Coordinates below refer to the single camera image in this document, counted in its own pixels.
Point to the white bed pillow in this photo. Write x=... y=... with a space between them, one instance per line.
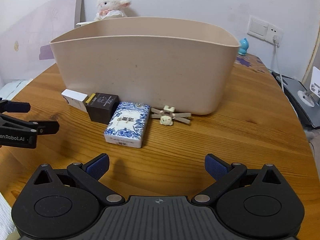
x=11 y=89

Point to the white wall switch socket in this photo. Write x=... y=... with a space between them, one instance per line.
x=264 y=31

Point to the beige plastic storage bin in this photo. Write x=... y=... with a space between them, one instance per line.
x=152 y=60

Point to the blue white porcelain tissue pack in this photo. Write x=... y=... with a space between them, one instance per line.
x=128 y=124

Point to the black small box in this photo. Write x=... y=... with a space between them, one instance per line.
x=101 y=107

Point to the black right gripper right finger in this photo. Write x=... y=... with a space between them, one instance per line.
x=227 y=177

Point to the white small box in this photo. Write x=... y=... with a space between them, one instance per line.
x=75 y=99

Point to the blue small figurine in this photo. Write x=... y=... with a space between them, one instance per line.
x=244 y=45

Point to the white phone stand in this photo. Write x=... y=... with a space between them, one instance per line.
x=305 y=96

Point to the white plush lamb toy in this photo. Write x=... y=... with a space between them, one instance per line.
x=111 y=9

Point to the lilac headboard panel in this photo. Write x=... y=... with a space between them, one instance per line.
x=25 y=46

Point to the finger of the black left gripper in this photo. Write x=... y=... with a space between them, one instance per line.
x=14 y=107
x=42 y=127

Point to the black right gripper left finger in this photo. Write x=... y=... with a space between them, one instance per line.
x=87 y=177

